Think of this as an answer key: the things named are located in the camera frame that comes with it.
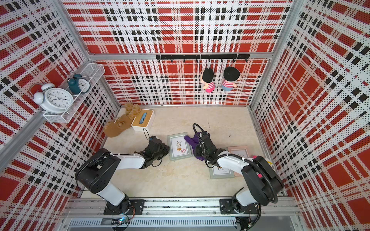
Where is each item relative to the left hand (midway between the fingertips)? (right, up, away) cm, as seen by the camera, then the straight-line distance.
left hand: (172, 148), depth 95 cm
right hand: (+17, +1, -5) cm, 17 cm away
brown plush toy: (-34, +17, +2) cm, 38 cm away
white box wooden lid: (-23, +18, +10) cm, 30 cm away
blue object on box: (-24, +21, +13) cm, 34 cm away
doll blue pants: (+37, +41, +5) cm, 56 cm away
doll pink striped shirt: (+26, +41, +4) cm, 49 cm away
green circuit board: (-21, -31, -26) cm, 45 cm away
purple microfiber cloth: (+14, +5, -2) cm, 15 cm away
